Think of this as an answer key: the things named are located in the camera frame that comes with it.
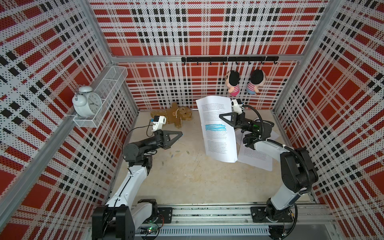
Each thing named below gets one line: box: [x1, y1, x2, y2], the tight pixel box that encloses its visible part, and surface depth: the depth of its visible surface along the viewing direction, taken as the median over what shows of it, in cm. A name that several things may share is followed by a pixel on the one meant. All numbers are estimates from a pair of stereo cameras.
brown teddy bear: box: [150, 102, 193, 129], surface depth 111 cm
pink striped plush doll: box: [225, 70, 240, 97], surface depth 97 cm
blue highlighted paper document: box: [195, 95, 238, 163], surface depth 66 cm
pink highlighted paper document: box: [237, 134, 273, 171], surface depth 97 cm
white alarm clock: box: [72, 85, 103, 117], surface depth 63 cm
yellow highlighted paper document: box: [253, 140, 293, 153], surface depth 60 cm
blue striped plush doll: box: [246, 69, 267, 95], surface depth 96 cm
